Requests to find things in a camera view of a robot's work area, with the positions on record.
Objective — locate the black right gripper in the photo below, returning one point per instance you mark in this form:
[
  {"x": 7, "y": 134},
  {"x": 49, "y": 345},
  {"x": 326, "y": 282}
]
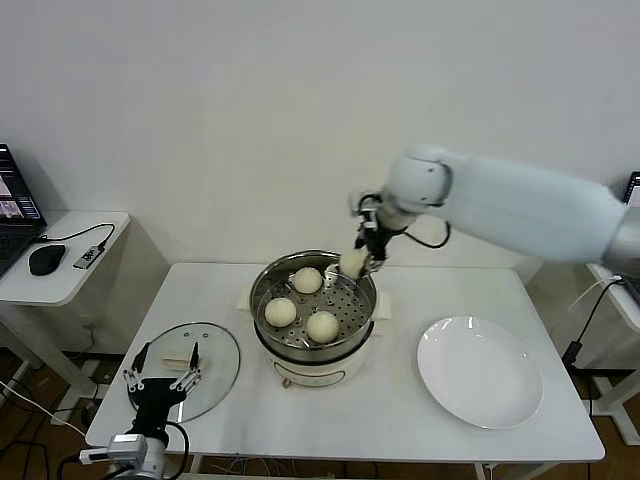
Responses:
[{"x": 376, "y": 242}]

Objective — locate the black power adapter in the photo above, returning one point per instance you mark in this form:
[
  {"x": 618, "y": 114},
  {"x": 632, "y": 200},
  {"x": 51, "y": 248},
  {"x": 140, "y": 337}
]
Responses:
[{"x": 572, "y": 352}]

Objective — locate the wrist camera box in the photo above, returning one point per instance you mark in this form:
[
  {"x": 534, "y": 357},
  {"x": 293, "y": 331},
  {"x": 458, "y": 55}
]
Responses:
[
  {"x": 366, "y": 210},
  {"x": 125, "y": 446}
]

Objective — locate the white steamed baozi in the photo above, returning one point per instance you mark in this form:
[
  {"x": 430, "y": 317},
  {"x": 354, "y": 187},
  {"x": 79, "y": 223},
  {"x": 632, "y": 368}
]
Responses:
[
  {"x": 321, "y": 326},
  {"x": 280, "y": 311},
  {"x": 352, "y": 263},
  {"x": 306, "y": 280}
]

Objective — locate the open black laptop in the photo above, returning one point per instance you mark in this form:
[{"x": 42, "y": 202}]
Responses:
[
  {"x": 10, "y": 240},
  {"x": 631, "y": 285}
]

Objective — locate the white round plate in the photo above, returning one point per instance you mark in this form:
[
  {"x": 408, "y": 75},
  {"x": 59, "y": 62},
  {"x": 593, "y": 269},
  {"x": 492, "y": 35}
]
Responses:
[{"x": 480, "y": 370}]

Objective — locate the black computer mouse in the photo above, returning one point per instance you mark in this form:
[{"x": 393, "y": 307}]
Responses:
[{"x": 46, "y": 259}]

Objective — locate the stainless steel steamer basket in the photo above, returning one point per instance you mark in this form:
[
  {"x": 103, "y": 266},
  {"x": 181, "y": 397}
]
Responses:
[{"x": 345, "y": 315}]

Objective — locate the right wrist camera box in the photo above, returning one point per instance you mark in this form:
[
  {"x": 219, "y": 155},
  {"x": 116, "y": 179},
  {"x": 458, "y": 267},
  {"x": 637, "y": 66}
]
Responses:
[{"x": 366, "y": 210}]

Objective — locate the round glass lid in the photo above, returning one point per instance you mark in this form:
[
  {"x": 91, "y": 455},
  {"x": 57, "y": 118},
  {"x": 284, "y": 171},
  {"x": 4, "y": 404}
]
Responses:
[{"x": 220, "y": 370}]

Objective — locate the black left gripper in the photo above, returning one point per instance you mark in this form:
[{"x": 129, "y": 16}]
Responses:
[{"x": 160, "y": 395}]

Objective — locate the white side table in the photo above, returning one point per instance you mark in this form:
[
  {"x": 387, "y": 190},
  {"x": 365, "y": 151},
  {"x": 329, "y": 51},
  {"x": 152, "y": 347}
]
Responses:
[
  {"x": 617, "y": 312},
  {"x": 65, "y": 290}
]

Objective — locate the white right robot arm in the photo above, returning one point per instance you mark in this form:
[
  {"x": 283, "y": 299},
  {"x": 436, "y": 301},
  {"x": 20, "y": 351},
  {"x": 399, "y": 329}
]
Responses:
[{"x": 525, "y": 210}]

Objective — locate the small grey usb hub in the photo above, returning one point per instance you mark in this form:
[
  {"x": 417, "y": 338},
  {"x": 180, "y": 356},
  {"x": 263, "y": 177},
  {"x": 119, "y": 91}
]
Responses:
[{"x": 89, "y": 257}]

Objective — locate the cream electric cooker pot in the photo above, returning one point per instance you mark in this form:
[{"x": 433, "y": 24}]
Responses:
[{"x": 310, "y": 370}]

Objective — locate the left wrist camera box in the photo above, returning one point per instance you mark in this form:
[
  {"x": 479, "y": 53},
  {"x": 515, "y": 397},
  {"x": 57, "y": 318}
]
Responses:
[{"x": 125, "y": 446}]

